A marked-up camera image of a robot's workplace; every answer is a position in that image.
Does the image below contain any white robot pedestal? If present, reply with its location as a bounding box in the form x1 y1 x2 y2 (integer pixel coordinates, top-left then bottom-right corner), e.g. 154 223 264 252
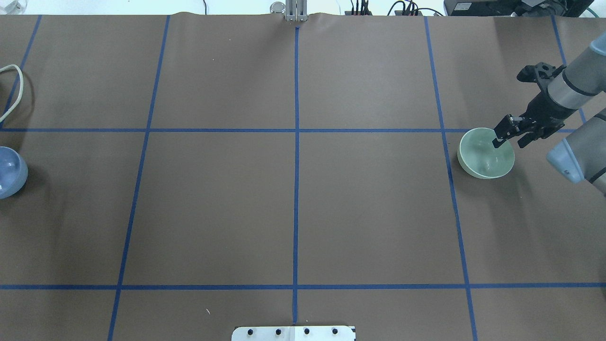
231 325 356 341

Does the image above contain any blue bowl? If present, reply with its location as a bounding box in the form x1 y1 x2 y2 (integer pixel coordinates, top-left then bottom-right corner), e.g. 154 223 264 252
0 146 28 199

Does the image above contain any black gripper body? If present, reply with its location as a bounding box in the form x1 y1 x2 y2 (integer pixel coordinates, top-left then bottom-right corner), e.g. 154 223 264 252
518 92 576 140

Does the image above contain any aluminium frame post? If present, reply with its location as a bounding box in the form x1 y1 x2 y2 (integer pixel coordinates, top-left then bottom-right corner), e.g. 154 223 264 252
284 0 309 22

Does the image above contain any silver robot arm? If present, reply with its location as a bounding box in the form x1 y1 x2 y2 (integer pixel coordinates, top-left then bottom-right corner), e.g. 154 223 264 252
492 35 606 192

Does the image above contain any orange black power strip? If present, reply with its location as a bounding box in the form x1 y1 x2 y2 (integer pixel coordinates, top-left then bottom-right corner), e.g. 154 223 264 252
346 0 372 17

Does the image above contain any green bowl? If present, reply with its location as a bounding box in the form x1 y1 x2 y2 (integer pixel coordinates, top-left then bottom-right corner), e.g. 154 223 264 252
457 127 515 179

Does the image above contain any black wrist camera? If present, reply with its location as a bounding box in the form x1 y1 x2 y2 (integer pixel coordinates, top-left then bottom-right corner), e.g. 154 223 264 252
517 62 567 89

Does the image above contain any white toaster power cord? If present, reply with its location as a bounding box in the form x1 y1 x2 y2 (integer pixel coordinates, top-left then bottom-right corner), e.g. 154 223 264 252
0 64 24 125

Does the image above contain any black laptop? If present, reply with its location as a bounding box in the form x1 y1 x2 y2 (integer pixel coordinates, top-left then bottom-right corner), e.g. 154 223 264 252
443 0 521 17

